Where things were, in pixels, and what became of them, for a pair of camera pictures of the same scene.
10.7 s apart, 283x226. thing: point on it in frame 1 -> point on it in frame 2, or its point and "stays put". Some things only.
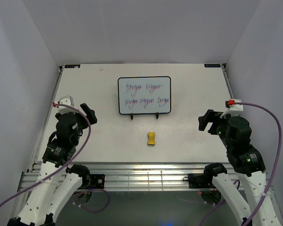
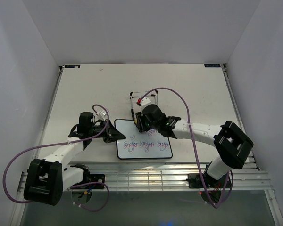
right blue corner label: (212, 65) stays put
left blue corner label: (72, 66) stays put
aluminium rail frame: (134, 176) stays put
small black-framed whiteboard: (144, 95) -> (137, 145)
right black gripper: (203, 120) -> (139, 117)
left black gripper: (90, 113) -> (112, 134)
